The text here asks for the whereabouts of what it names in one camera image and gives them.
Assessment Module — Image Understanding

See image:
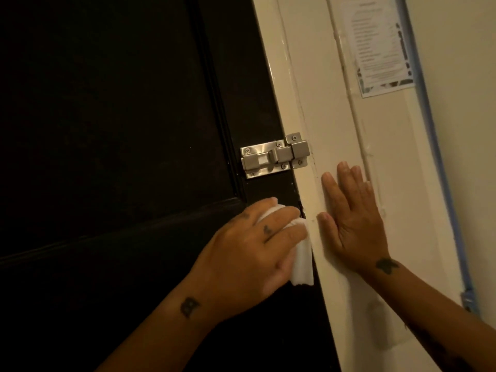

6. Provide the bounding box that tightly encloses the person's left hand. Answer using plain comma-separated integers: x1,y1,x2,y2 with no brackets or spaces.
187,197,309,323

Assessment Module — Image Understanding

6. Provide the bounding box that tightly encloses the person's right hand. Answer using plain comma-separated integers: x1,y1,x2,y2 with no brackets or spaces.
317,161,392,276

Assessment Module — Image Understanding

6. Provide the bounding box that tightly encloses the white cleaning wipe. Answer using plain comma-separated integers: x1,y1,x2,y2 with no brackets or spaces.
257,204,315,287

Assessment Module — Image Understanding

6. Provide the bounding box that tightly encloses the person's right forearm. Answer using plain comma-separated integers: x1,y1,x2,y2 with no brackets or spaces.
358,255,496,372

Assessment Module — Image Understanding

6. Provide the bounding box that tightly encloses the person's left forearm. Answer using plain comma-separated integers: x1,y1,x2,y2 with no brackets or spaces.
94,276,233,372

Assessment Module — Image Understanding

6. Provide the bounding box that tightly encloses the silver latch keeper plate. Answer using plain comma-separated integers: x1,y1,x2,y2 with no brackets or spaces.
285,132,310,170

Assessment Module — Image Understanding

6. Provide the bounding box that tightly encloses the silver slide bolt latch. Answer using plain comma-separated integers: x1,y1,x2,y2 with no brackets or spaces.
239,139,296,180

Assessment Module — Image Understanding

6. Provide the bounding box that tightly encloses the blue painter's tape strip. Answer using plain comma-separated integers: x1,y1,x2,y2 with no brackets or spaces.
394,0,480,315

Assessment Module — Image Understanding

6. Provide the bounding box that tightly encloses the printed paper notice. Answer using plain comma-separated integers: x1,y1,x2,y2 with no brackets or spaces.
340,0,416,99

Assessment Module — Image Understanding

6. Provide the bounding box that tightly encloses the black panel door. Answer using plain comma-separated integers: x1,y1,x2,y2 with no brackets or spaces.
0,0,342,372

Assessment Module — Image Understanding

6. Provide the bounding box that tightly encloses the cream door frame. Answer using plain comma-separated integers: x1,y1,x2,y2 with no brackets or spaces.
251,0,467,372

